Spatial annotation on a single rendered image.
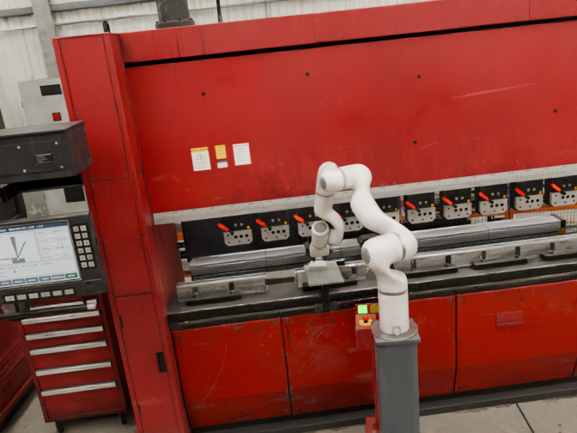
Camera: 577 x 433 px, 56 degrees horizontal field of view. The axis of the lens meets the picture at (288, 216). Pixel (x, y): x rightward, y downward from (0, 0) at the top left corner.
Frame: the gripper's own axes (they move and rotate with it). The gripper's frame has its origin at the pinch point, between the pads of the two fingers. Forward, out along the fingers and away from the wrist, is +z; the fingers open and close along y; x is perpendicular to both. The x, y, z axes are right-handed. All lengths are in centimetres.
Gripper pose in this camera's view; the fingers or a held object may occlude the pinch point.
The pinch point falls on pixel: (318, 258)
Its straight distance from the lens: 294.9
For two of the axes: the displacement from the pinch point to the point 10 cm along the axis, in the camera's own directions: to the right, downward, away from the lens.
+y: -9.9, 1.2, -0.4
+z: 0.3, 5.4, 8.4
